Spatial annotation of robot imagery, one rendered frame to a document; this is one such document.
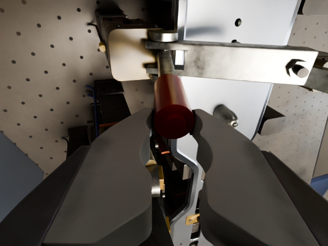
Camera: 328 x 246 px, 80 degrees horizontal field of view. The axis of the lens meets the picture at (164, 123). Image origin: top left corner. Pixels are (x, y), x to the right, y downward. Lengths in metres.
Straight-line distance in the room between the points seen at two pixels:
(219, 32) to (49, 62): 0.44
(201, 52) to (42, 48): 0.46
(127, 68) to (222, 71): 0.11
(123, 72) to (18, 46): 0.41
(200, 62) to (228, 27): 0.13
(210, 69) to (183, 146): 0.21
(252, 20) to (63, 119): 0.55
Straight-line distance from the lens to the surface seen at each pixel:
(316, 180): 2.64
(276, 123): 0.54
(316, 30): 0.99
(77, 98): 0.64
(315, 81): 0.45
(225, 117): 0.37
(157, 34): 0.22
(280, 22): 0.41
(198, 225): 0.70
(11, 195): 0.65
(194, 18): 0.32
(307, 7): 0.48
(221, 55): 0.23
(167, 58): 0.20
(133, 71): 0.25
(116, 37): 0.24
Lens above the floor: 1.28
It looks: 53 degrees down
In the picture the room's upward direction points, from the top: 148 degrees clockwise
